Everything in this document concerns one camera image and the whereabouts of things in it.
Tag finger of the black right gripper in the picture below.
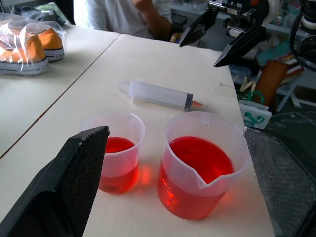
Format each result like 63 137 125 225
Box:
213 23 268 68
178 9 220 48

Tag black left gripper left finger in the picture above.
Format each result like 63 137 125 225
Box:
0 125 110 237

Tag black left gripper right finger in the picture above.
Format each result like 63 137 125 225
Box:
243 126 316 237

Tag small beaker red liquid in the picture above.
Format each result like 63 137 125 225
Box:
79 110 146 194

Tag clear plastic syringe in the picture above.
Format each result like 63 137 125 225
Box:
119 79 208 112

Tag large beaker red liquid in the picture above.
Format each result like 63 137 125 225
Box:
157 111 252 221

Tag black box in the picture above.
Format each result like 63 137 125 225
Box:
170 13 189 33

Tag brown leather case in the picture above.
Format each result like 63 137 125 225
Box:
254 60 290 107

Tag white bag green print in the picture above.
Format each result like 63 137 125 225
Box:
238 99 273 130

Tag person in white shirt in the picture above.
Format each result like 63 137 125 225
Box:
86 0 173 40

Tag orange canvas shoe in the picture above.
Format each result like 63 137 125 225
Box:
37 27 65 62
0 34 49 76

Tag dark grey cloth bag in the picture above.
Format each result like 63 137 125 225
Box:
11 5 66 25

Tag orange sneakers in plastic bag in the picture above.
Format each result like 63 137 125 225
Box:
0 12 67 76

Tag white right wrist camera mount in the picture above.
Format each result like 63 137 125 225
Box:
261 0 282 27

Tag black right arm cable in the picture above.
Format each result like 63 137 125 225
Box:
289 12 316 73

